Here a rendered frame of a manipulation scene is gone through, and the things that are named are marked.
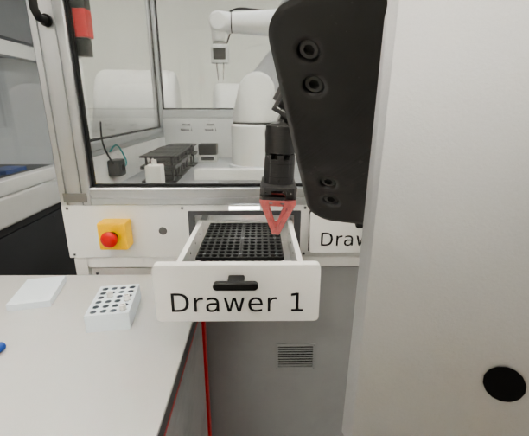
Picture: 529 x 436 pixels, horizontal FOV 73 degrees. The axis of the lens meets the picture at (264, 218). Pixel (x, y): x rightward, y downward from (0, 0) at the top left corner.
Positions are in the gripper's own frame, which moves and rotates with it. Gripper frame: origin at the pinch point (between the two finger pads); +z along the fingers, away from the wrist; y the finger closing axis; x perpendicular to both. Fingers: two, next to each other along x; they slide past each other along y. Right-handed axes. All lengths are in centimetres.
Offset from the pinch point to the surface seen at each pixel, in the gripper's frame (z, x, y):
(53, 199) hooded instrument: 18, -88, -72
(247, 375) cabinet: 56, -5, -23
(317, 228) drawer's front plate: 7.0, 11.5, -20.7
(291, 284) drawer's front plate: 6.5, 3.0, 10.9
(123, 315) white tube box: 17.9, -29.2, 5.7
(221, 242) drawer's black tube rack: 6.5, -11.5, -6.8
